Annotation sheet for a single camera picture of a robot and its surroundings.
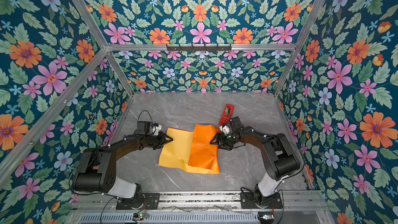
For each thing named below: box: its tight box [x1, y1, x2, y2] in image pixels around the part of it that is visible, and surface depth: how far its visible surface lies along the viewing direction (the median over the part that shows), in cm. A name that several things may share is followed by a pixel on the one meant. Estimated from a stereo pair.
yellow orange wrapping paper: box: [158, 123, 222, 175], surface depth 88 cm
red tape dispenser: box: [218, 103, 235, 126], surface depth 103 cm
